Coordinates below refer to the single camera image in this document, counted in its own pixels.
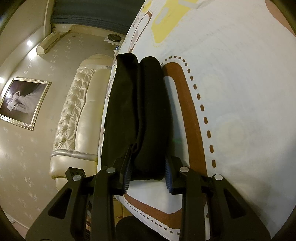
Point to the cream tufted headboard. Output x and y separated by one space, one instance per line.
79 127

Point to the dark teal curtain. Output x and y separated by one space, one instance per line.
113 15

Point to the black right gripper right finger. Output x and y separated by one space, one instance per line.
230 216

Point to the white patterned bed sheet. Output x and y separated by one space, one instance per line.
229 68

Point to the white wall air conditioner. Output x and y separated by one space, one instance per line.
49 42

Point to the black pants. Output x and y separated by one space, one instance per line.
138 118

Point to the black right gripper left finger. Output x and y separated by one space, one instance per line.
83 208

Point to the framed wall picture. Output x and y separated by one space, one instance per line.
21 100

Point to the small table fan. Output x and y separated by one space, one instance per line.
114 39

